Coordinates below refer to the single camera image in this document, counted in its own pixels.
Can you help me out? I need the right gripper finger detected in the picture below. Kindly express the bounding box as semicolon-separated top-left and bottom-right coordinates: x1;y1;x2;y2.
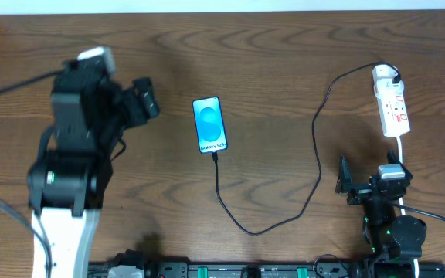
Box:
336;154;352;186
386;149;402;164

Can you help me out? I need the blue Galaxy smartphone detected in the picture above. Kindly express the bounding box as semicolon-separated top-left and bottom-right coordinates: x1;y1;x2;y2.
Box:
192;97;228;154

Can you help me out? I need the black USB charging cable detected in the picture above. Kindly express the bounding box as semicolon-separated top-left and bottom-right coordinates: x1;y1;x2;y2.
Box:
211;61;403;236

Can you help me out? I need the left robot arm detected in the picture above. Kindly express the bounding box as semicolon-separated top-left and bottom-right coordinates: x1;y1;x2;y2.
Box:
27;57;160;277

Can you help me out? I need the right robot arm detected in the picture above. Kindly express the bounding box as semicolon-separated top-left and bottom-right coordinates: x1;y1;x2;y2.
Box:
335;150;426;277

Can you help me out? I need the white power strip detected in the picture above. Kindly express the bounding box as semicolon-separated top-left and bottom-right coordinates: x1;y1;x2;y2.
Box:
374;78;410;137

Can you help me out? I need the white power strip cord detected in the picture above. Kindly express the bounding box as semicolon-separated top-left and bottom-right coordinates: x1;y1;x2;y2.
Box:
395;134;420;278

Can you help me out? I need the white USB wall charger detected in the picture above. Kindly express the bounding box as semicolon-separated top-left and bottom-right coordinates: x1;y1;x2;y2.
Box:
372;64;404;93

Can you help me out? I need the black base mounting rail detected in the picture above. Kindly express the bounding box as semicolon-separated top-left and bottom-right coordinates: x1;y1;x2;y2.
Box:
87;262;351;278

